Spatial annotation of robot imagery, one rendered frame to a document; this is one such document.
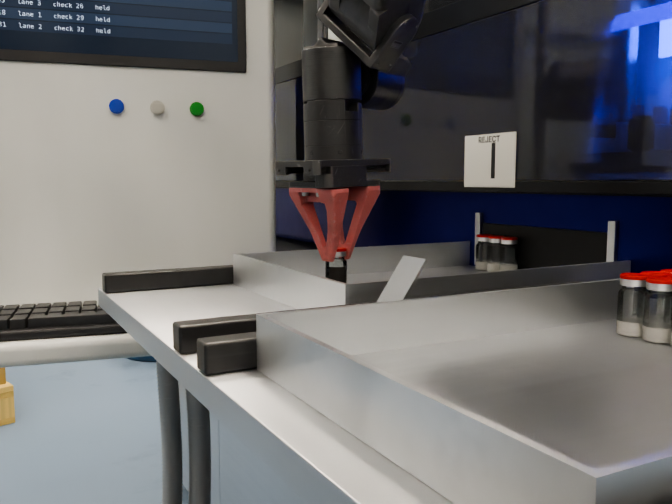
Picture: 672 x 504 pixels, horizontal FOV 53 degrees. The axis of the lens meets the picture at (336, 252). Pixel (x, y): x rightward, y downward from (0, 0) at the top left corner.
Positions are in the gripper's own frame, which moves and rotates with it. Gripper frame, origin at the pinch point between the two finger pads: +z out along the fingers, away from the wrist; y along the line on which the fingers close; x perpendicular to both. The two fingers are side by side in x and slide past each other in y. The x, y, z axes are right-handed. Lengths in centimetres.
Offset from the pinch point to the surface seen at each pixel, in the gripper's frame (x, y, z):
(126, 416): 214, 74, 97
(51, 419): 232, 49, 96
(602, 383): -31.9, -9.1, 3.8
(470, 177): -1.5, 20.4, -6.7
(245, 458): 72, 37, 58
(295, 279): -1.6, -6.7, 1.7
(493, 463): -36.6, -27.0, 1.0
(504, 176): -7.1, 19.0, -6.9
